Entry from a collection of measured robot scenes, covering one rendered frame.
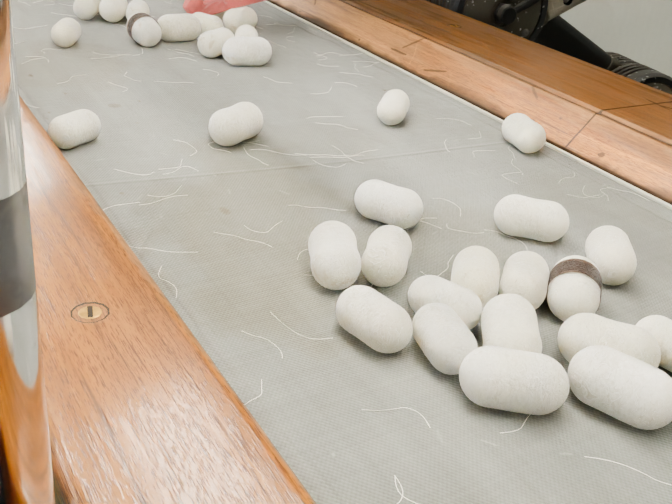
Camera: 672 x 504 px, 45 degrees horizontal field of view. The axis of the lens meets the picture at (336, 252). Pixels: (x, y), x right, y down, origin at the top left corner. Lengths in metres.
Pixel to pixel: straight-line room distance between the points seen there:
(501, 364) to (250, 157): 0.23
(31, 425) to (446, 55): 0.52
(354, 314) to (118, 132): 0.23
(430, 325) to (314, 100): 0.30
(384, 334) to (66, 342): 0.11
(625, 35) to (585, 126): 2.48
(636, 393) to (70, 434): 0.18
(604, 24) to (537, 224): 2.69
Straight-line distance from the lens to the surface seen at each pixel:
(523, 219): 0.39
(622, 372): 0.29
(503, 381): 0.27
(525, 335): 0.29
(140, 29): 0.65
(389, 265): 0.33
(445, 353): 0.28
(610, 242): 0.37
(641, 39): 2.97
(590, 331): 0.31
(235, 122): 0.46
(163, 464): 0.21
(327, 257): 0.32
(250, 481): 0.21
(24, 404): 0.17
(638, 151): 0.51
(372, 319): 0.29
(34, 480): 0.18
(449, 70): 0.63
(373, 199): 0.38
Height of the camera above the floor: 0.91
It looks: 28 degrees down
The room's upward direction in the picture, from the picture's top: 7 degrees clockwise
